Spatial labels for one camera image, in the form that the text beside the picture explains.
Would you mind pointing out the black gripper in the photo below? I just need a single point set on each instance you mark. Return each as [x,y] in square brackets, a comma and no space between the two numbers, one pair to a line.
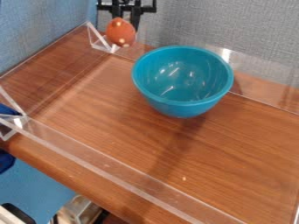
[117,6]

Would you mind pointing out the brown spotted toy mushroom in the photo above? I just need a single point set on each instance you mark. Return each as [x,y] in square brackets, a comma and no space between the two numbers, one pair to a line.
[120,32]

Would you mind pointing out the blue plastic bowl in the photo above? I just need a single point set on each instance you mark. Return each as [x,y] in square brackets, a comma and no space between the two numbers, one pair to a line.
[181,79]

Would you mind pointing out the clear acrylic back barrier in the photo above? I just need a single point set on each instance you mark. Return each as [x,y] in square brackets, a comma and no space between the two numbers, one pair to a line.
[263,80]

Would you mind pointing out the clear acrylic barrier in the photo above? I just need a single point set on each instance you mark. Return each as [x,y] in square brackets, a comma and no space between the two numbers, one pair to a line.
[140,184]
[263,80]

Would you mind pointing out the clear acrylic front barrier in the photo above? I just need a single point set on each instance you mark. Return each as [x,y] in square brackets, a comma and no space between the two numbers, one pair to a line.
[140,184]

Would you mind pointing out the black and white object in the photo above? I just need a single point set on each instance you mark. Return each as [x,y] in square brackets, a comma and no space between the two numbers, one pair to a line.
[10,215]

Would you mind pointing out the clear acrylic corner bracket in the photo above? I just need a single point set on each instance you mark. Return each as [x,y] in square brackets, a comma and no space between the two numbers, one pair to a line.
[98,41]

